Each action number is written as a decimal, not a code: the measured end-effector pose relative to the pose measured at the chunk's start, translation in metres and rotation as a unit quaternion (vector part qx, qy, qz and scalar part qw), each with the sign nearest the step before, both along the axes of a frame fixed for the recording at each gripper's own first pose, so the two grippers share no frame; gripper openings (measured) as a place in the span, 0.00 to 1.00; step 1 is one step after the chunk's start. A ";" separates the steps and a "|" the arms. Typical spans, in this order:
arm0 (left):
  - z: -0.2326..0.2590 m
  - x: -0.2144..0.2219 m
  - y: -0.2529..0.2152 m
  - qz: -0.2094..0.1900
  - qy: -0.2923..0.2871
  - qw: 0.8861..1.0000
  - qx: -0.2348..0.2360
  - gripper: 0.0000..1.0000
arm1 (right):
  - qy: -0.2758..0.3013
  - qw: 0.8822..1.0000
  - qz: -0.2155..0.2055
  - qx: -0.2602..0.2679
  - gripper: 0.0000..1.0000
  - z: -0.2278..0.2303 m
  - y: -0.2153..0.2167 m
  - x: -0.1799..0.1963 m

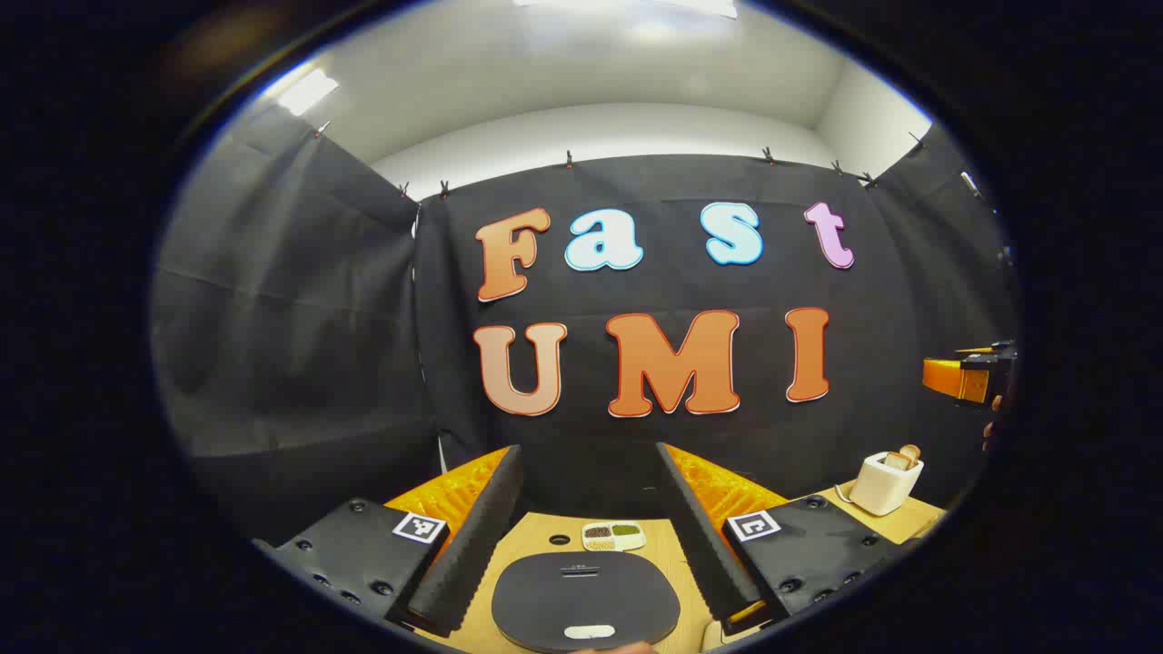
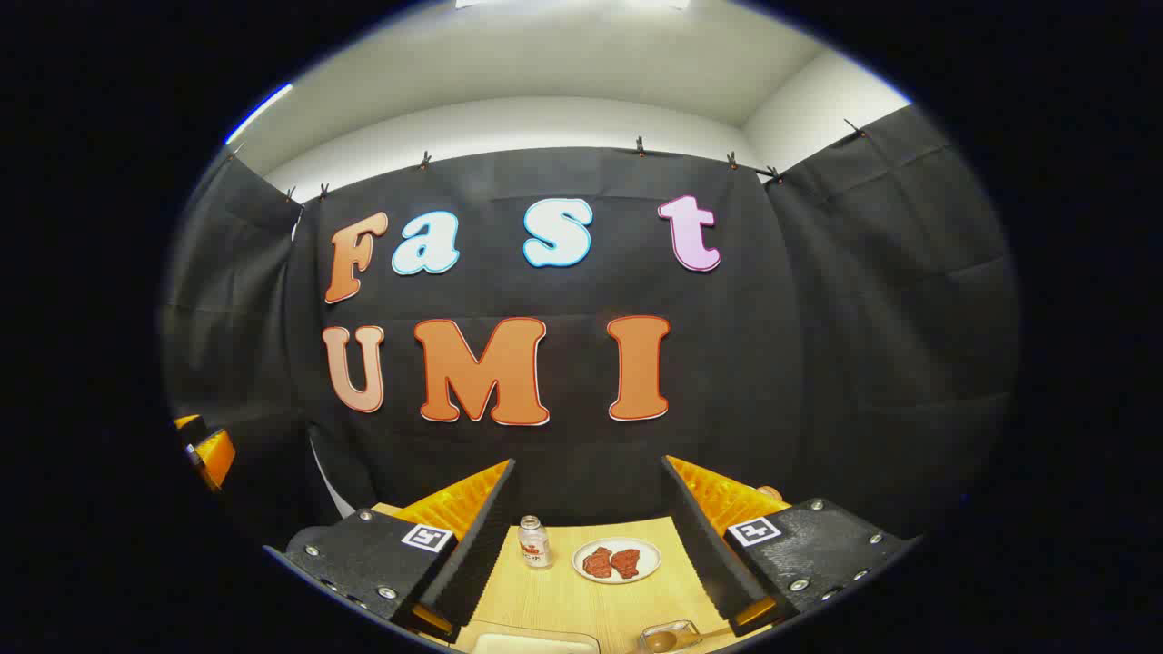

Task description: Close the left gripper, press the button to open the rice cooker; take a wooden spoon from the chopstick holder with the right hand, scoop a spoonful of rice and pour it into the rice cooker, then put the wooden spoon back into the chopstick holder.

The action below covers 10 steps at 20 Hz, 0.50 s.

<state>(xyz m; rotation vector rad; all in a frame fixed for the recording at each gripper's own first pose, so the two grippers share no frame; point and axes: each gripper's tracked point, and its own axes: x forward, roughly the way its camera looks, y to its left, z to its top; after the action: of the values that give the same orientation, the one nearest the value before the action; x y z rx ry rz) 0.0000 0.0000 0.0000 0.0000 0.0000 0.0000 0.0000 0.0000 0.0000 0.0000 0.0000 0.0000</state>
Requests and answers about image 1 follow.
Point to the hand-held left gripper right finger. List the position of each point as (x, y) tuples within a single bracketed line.
[(704, 545)]

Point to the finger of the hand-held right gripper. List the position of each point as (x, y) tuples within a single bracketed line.
[(954, 380)]

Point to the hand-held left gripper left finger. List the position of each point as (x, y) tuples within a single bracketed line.
[(472, 545)]

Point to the dark grey rice cooker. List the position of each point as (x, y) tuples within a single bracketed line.
[(581, 599)]

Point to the white divided bean dish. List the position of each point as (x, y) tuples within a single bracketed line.
[(613, 536)]

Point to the toasted bread slice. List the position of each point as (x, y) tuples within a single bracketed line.
[(901, 459)]

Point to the white toaster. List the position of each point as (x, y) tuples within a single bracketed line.
[(881, 490)]

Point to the rectangular ceiling light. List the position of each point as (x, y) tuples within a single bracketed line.
[(307, 93)]

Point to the long ceiling light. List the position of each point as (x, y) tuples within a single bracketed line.
[(636, 5)]

